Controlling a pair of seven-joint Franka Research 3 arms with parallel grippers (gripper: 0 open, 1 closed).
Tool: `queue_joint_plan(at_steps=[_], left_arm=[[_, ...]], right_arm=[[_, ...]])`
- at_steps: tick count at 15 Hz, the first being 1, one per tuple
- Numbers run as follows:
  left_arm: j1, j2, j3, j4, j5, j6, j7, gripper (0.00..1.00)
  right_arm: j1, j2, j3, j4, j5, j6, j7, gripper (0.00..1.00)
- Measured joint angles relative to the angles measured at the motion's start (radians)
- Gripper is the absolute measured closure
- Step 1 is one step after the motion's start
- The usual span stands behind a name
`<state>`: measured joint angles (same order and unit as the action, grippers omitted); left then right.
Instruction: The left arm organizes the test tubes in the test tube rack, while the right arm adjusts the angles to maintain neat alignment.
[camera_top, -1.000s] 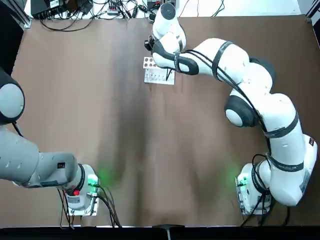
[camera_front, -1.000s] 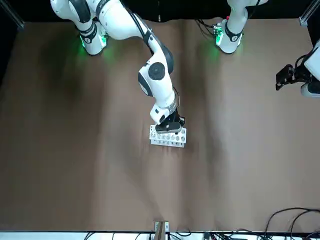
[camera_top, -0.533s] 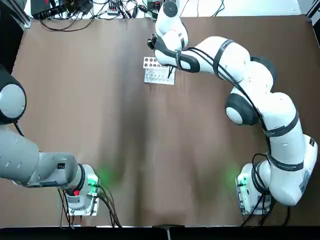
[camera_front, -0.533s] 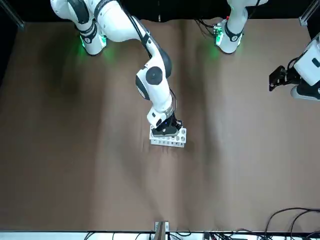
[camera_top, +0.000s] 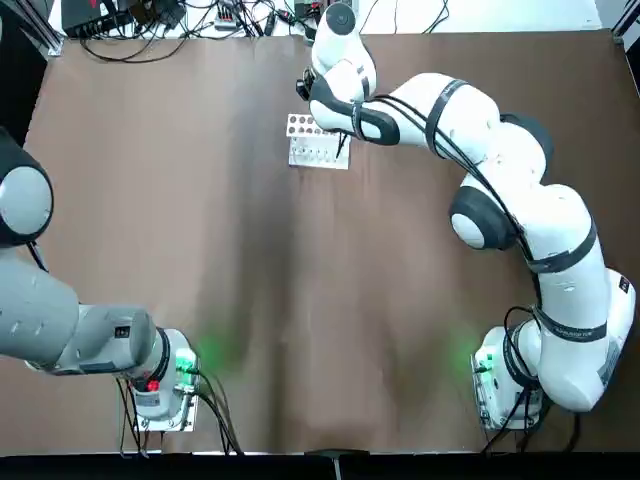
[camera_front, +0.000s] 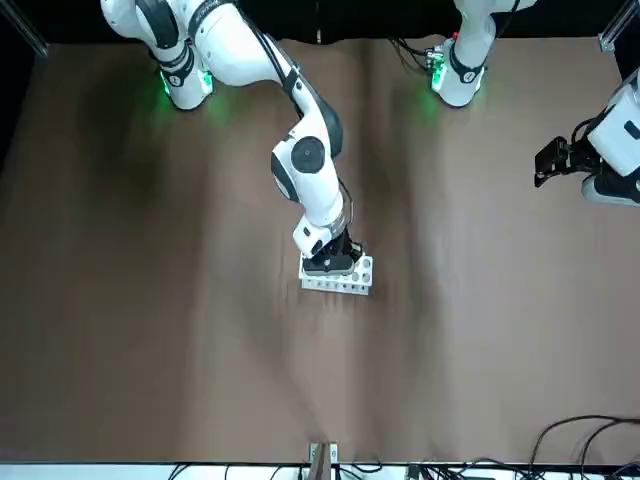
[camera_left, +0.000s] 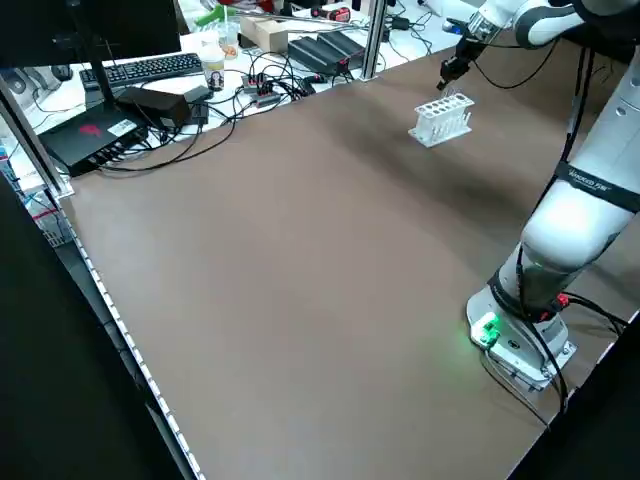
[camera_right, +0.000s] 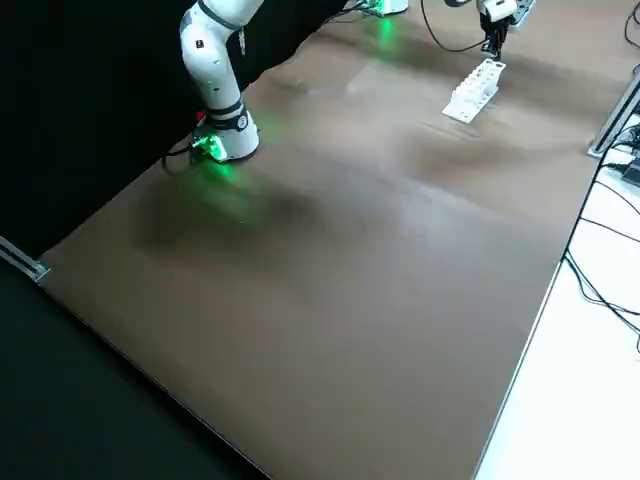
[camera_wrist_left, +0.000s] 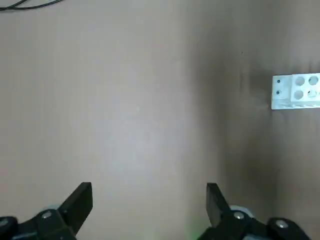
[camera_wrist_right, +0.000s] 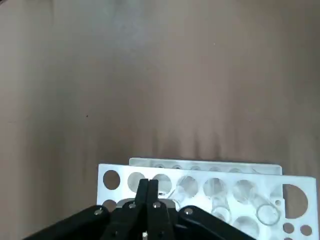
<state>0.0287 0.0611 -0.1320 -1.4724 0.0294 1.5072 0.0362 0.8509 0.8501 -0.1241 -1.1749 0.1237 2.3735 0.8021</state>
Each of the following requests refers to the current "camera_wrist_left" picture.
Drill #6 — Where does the white test tube rack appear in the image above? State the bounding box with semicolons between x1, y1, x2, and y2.
271;72;320;111

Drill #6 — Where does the long black cable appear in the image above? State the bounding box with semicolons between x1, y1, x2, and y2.
0;0;63;12

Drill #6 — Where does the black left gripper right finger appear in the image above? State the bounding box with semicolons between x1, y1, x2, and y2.
197;183;312;240

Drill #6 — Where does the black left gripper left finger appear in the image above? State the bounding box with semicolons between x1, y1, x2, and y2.
0;182;93;240

